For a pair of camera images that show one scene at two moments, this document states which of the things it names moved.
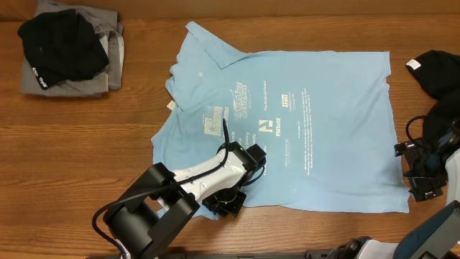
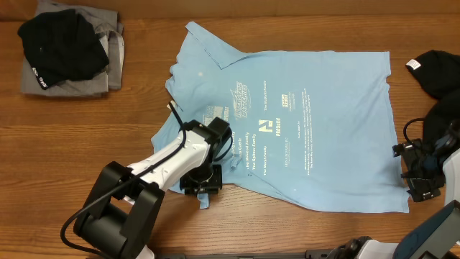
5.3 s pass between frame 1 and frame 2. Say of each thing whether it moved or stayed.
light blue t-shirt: stayed
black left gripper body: moved
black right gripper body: stayed
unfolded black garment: stayed
